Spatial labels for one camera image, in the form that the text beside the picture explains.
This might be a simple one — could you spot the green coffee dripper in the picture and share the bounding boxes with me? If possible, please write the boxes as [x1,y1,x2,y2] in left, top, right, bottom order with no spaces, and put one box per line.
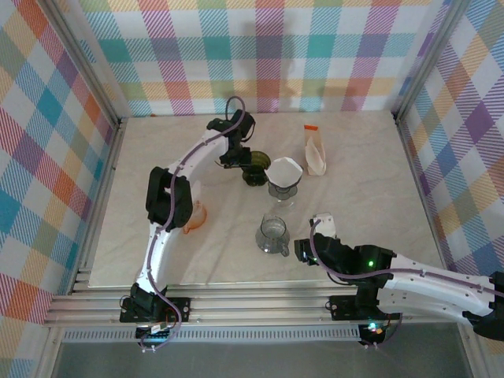
[240,150,272,187]

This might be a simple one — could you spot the white paper coffee filter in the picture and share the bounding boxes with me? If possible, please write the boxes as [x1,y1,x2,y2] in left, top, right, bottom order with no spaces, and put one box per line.
[265,157,303,190]

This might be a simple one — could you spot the grey coffee dripper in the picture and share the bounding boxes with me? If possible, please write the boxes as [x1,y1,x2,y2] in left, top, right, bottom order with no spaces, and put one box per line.
[264,157,305,198]

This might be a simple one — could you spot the orange plastic cup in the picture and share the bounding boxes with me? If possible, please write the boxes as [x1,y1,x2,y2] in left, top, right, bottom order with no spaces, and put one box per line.
[182,198,209,234]

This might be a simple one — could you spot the grey glass pitcher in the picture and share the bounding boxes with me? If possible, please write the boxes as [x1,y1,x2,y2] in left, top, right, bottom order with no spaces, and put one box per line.
[254,213,291,258]

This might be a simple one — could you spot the orange and white filter box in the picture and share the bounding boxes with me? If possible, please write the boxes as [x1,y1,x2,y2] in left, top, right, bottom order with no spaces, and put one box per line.
[302,124,328,177]

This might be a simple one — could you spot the stack of white paper filters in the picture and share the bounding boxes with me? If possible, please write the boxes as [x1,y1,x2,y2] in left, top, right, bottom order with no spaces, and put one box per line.
[306,136,328,176]

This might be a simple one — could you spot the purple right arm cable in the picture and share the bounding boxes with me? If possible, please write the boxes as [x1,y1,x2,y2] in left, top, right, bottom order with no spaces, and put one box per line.
[309,218,504,350]

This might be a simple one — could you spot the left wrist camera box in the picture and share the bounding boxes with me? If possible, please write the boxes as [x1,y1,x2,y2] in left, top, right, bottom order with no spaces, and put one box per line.
[231,109,256,143]

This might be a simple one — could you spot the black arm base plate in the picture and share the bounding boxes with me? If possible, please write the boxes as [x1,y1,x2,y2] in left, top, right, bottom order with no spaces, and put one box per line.
[119,297,193,324]
[328,295,402,322]

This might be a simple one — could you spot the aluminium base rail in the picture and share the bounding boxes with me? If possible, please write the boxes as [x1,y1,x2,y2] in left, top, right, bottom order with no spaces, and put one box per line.
[42,281,480,327]

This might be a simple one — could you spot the aluminium side rail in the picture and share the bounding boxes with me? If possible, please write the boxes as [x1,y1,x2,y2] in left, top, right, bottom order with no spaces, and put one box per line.
[393,112,473,276]
[70,116,129,295]

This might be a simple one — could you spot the perforated metal cable duct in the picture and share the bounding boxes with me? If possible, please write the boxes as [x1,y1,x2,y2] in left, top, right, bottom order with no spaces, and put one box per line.
[61,329,362,343]

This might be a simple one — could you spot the aluminium frame post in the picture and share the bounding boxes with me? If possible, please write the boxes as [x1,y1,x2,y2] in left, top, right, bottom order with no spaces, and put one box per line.
[391,0,476,119]
[39,0,129,125]

